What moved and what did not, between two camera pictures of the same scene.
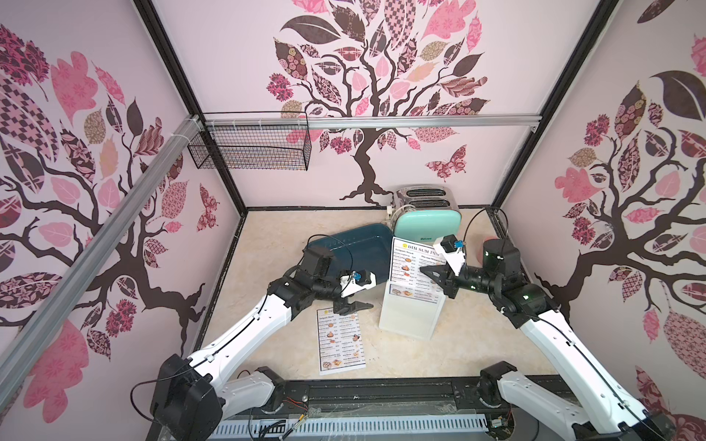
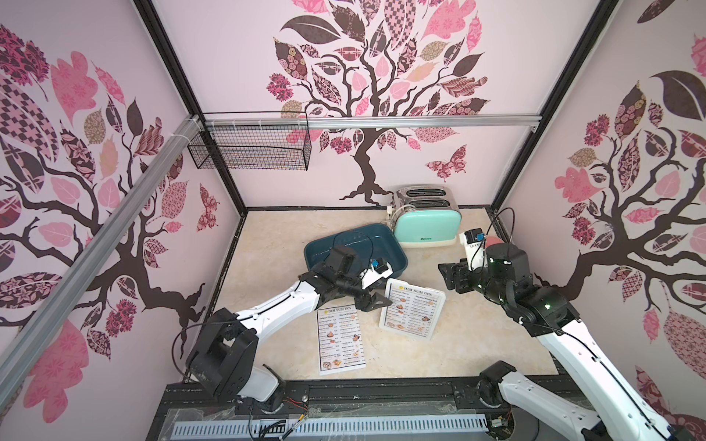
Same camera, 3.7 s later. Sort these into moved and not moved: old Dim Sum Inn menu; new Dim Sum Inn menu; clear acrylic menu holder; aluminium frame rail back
Moved: new Dim Sum Inn menu
Not moved: clear acrylic menu holder; aluminium frame rail back; old Dim Sum Inn menu
